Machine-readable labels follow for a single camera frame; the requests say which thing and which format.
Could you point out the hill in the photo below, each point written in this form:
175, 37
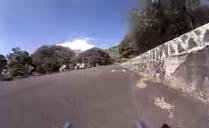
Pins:
112, 52

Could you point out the robot's own part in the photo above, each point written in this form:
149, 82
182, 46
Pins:
139, 125
67, 125

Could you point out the trees behind stone wall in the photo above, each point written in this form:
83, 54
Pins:
162, 23

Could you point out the grey asphalt road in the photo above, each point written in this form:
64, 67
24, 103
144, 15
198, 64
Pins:
78, 100

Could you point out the row of trees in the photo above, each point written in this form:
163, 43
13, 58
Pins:
52, 60

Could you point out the stone wall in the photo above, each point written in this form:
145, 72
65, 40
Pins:
185, 60

